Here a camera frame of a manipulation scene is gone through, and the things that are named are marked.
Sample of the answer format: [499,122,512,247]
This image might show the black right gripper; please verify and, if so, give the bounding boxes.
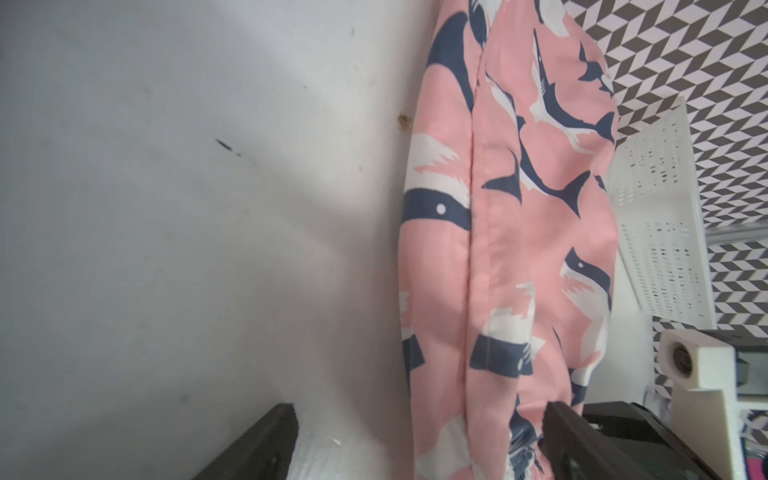
[583,402,720,479]

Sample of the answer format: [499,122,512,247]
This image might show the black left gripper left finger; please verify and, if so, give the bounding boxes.
[193,403,299,480]

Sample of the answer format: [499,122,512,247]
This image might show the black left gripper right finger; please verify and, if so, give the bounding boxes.
[541,402,651,479]

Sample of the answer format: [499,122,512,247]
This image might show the white perforated plastic basket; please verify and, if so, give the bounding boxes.
[605,99,716,330]

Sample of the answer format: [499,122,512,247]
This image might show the pink shark print shorts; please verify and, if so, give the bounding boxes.
[398,1,619,479]

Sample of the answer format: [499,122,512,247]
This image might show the aluminium corner post right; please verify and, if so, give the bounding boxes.
[705,221,768,246]

